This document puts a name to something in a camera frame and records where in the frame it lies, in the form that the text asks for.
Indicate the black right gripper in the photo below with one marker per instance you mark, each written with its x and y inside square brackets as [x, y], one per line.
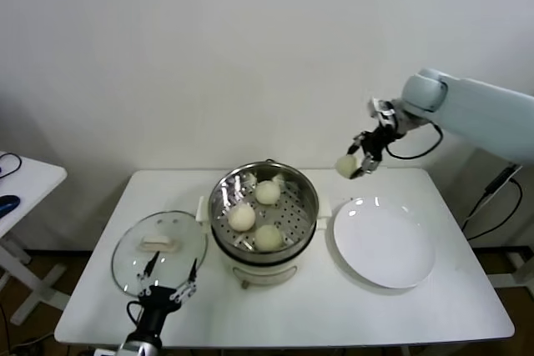
[377, 141]

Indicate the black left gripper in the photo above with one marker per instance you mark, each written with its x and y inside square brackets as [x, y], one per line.
[157, 304]

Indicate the white steamed baozi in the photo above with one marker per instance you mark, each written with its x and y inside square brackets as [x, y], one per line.
[267, 193]
[346, 166]
[268, 238]
[242, 217]

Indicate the round glass pot lid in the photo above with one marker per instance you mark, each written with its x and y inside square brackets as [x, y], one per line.
[167, 224]

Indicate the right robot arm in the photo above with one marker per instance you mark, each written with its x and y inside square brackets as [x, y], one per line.
[471, 106]

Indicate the cream electric cooker pot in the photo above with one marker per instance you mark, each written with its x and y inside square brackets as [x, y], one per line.
[263, 270]

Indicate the white round plate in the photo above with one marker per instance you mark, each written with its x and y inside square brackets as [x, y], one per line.
[384, 243]

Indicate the blue computer mouse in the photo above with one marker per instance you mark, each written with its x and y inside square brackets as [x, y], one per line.
[7, 204]

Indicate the white desk with label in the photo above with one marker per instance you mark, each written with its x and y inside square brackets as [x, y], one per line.
[526, 266]

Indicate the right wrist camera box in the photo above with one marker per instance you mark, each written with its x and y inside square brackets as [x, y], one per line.
[381, 111]

